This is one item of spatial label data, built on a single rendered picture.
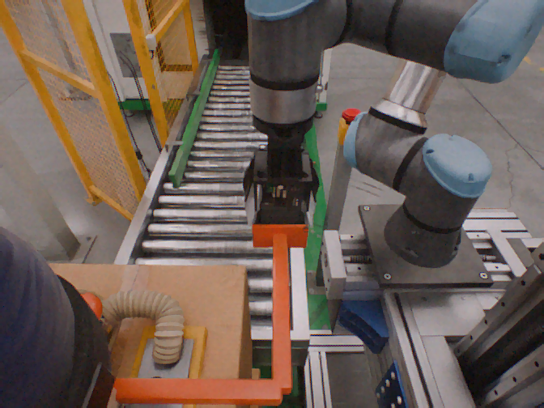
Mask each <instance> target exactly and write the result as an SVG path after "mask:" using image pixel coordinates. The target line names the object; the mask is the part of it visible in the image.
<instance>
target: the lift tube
mask: <svg viewBox="0 0 544 408"><path fill-rule="evenodd" d="M73 359H74V313H73V310H72V307H71V304H70V301H69V298H68V296H67V294H66V291H65V289H63V287H62V285H61V283H60V281H59V279H58V278H57V275H56V274H55V272H54V270H53V269H52V267H51V266H50V265H48V263H47V262H46V260H45V259H44V258H43V257H42V256H41V255H40V254H39V253H38V251H37V250H35V249H34V248H33V247H32V246H30V244H29V243H28V242H27V241H26V240H24V239H22V238H21V237H19V236H17V235H16V234H14V233H12V232H10V231H8V229H6V228H4V227H1V226H0V408H58V407H59V406H60V404H61V402H62V400H63V398H64V395H65V392H66V390H67V389H68V386H69V383H70V378H71V376H72V373H73Z"/></svg>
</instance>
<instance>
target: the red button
mask: <svg viewBox="0 0 544 408"><path fill-rule="evenodd" d="M360 113H361V111H360V110H358V109H356V108H348V109H346V110H344V111H343V112H342V117H343V118H344V119H345V120H346V124H347V125H351V122H352V121H353V120H354V119H355V117H356V116H357V115H359V114H360Z"/></svg>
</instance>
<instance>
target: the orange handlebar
mask: <svg viewBox="0 0 544 408"><path fill-rule="evenodd" d="M80 294H81V295H82V296H83V298H84V299H85V300H86V301H87V303H88V304H89V305H90V307H91V309H92V311H93V312H95V313H96V315H97V316H98V318H99V320H100V318H101V316H102V312H103V304H102V302H101V299H100V298H99V297H98V296H96V295H94V294H91V293H87V291H81V293H80ZM113 388H114V389H115V390H116V391H117V393H116V401H117V402H118V403H119V404H160V405H252V406H277V405H279V404H281V403H282V399H283V394H288V393H290V392H291V388H292V376H291V327H290V302H289V278H288V252H287V235H286V234H274V235H273V309H272V379H193V378H116V381H115V384H114V387H113Z"/></svg>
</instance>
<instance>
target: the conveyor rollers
mask: <svg viewBox="0 0 544 408"><path fill-rule="evenodd" d="M249 76H250V66H217V69H216V71H215V76H214V79H213V83H212V85H211V88H210V93H209V95H208V98H207V101H206V107H205V109H204V112H202V116H201V119H200V122H199V125H198V130H197V133H196V135H195V139H194V141H193V145H192V148H191V150H214V151H190V155H189V159H187V162H186V165H185V170H184V171H245V169H246V168H247V166H248V164H250V161H207V160H251V158H253V157H254V152H255V150H257V149H258V148H259V144H267V143H268V137H267V135H266V134H262V133H261V132H259V131H258V130H257V129H256V128H255V127H254V124H253V113H252V111H251V99H250V82H249ZM243 175H244V172H183V175H182V178H181V180H182V181H243ZM172 185H173V183H172V182H165V183H164V192H165V193H244V189H243V184H205V183H188V182H181V183H180V186H179V188H178V189H174V188H172ZM159 204H160V205H161V206H244V196H221V195H160V197H159ZM154 219H155V220H220V221H248V220H247V218H246V214H245V210H222V209H155V210H154ZM148 233H149V235H150V236H253V232H252V227H248V224H182V223H150V224H149V227H148ZM142 250H143V252H144V253H273V248H254V247H253V241H252V240H144V241H143V243H142ZM135 265H183V266H245V267H246V271H259V272H273V258H190V257H138V258H137V259H136V262H135ZM247 284H248V291H251V293H273V279H270V278H247ZM249 307H250V315H262V316H272V309H273V300H249Z"/></svg>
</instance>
